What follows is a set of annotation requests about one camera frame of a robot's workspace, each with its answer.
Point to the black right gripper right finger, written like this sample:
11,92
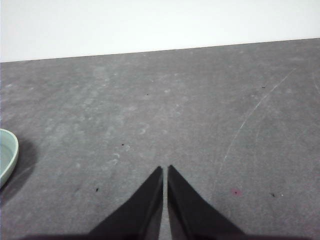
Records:
190,215

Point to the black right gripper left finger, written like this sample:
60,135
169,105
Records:
140,215

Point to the green round plate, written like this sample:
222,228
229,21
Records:
8,160

